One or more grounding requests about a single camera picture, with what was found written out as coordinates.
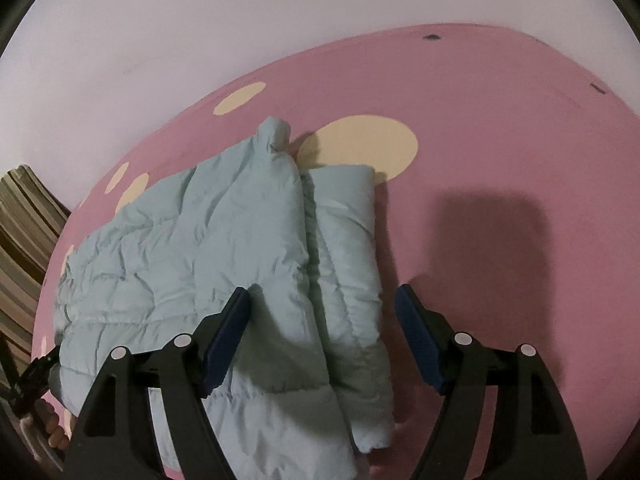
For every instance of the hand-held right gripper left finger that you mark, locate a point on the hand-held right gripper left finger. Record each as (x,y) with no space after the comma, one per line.
(227,340)

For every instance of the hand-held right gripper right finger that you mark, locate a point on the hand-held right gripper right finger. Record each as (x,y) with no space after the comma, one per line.
(417,340)

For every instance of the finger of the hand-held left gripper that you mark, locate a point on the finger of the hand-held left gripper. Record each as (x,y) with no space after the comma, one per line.
(50,360)

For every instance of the light blue puffer jacket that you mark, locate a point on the light blue puffer jacket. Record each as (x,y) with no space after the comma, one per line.
(200,240)

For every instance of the person's left hand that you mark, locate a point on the person's left hand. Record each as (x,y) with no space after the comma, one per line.
(52,425)

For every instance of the striped headboard cushion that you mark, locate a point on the striped headboard cushion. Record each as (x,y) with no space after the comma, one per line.
(25,240)

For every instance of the pink dotted bed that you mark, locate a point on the pink dotted bed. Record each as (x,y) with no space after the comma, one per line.
(500,160)

